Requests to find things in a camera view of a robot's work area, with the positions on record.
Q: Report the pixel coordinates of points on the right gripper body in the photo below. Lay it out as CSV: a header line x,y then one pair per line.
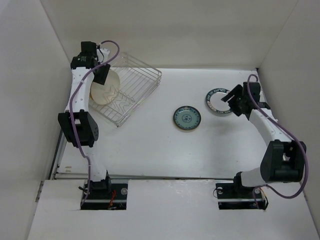
x,y
235,103

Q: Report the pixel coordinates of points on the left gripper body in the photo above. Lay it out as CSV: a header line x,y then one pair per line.
x,y
100,74

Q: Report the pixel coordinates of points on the white plate dark lettered rim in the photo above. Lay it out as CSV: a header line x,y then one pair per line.
x,y
213,101

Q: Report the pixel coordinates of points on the cream plate front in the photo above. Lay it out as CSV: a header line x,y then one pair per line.
x,y
106,93

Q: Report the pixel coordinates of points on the blue patterned small plate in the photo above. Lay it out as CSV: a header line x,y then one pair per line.
x,y
186,118

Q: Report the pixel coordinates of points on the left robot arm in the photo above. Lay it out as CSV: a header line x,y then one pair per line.
x,y
90,66

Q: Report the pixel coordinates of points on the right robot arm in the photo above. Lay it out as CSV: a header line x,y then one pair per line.
x,y
285,159

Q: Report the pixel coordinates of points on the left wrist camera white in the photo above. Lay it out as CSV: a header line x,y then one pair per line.
x,y
102,54

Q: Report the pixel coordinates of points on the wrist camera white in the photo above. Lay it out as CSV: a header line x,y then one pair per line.
x,y
261,96
102,54

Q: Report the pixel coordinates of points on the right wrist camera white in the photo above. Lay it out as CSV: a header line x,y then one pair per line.
x,y
261,96

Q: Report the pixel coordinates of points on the wire dish rack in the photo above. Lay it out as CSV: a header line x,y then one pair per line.
x,y
137,81

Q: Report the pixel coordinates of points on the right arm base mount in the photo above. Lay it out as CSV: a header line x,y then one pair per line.
x,y
231,197

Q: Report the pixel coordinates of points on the aluminium frame rail left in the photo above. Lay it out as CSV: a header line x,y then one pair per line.
x,y
61,142

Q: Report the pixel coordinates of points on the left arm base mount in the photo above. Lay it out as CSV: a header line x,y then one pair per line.
x,y
107,194

